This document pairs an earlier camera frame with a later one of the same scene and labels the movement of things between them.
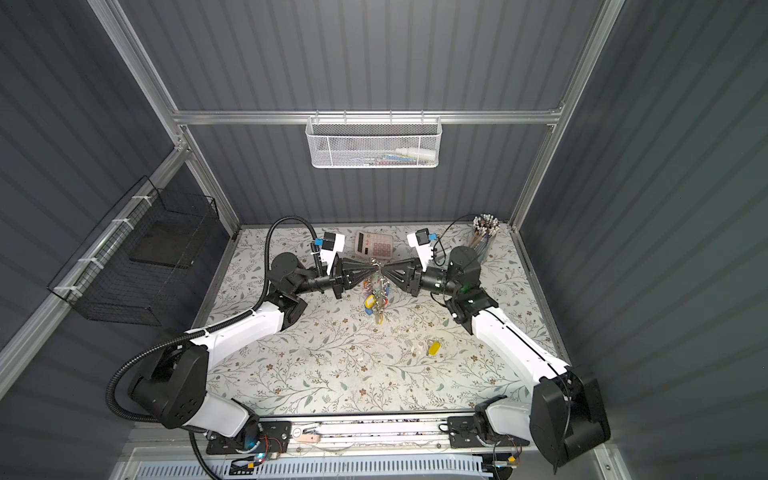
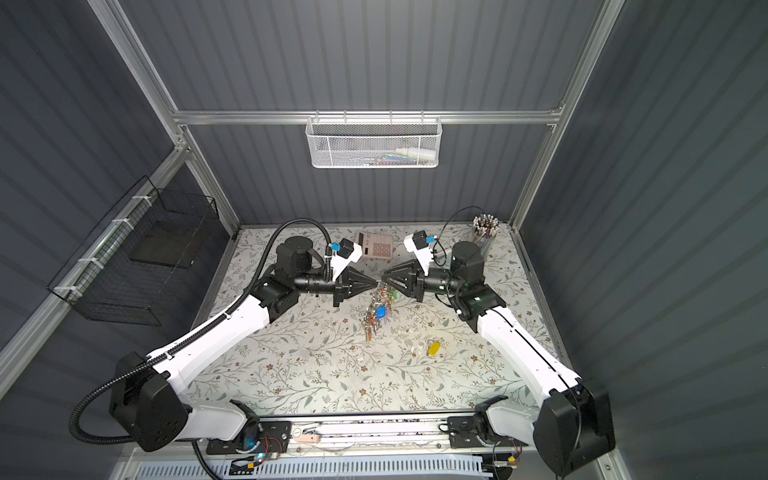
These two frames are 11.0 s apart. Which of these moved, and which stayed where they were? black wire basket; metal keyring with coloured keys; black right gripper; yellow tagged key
Moved: metal keyring with coloured keys
Stayed: yellow tagged key; black wire basket; black right gripper
